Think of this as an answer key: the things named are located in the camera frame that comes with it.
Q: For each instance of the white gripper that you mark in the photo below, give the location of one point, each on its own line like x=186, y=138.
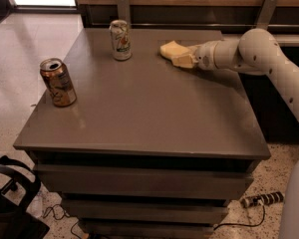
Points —
x=204, y=55

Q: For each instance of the yellow sponge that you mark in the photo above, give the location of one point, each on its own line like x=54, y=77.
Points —
x=172, y=49

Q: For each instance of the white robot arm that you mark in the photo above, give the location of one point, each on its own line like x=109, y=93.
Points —
x=257, y=51

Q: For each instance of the white 7up can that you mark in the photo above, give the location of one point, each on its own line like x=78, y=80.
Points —
x=121, y=43

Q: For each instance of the orange soda can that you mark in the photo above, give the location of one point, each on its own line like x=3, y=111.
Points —
x=58, y=82

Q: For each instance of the grey drawer cabinet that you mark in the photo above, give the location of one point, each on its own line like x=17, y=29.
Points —
x=146, y=150

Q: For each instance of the white power strip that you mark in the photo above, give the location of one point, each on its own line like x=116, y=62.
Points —
x=262, y=199

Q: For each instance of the black office chair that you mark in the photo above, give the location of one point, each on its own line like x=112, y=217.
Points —
x=16, y=195

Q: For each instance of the left metal bracket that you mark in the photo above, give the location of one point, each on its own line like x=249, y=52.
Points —
x=124, y=10

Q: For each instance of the metal bracket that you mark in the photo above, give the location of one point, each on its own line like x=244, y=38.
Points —
x=124, y=10
x=265, y=14

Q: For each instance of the right metal bracket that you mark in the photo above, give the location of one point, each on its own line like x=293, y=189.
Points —
x=265, y=14

